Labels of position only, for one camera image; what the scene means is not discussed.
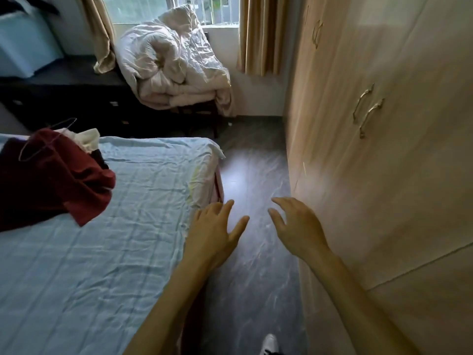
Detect black low dresser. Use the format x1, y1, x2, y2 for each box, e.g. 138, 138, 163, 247
0, 55, 178, 139

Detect person's left hand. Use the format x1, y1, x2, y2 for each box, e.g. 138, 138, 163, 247
181, 198, 251, 273

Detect person's right forearm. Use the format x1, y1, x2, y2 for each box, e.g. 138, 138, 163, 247
299, 247, 420, 355

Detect black trousers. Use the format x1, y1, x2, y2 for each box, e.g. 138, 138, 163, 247
90, 149, 110, 171

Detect beige curtain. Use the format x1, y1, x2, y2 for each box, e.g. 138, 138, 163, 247
80, 0, 117, 74
236, 0, 289, 77

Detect barred window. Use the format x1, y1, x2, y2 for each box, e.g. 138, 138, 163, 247
101, 0, 241, 26

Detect white fuzzy coat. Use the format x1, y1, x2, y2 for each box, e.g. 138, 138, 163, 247
55, 128, 101, 154

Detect black chair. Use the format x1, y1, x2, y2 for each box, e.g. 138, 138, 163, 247
173, 99, 222, 139

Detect light blue storage box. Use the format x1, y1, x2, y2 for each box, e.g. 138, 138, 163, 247
0, 7, 64, 79

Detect light wooden wardrobe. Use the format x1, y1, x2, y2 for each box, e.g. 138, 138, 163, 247
284, 0, 473, 355

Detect person's right hand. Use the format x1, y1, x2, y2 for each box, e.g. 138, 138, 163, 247
267, 196, 332, 264

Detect beige crumpled duvet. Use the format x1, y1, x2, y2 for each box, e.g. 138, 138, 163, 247
114, 4, 237, 118

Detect bed with pale checked sheet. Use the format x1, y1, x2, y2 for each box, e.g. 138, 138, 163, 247
0, 133, 226, 355

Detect black bundle of fabric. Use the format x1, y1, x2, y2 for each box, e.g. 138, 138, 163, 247
0, 0, 60, 15

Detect red fuzzy cardigan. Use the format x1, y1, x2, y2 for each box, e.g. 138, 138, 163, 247
0, 128, 116, 233

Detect purple wire hanger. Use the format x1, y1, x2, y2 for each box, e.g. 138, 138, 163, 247
18, 118, 77, 162

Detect person's white shoe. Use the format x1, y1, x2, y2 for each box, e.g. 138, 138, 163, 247
260, 333, 280, 355

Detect person's left forearm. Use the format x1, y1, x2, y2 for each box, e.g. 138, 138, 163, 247
124, 254, 215, 355

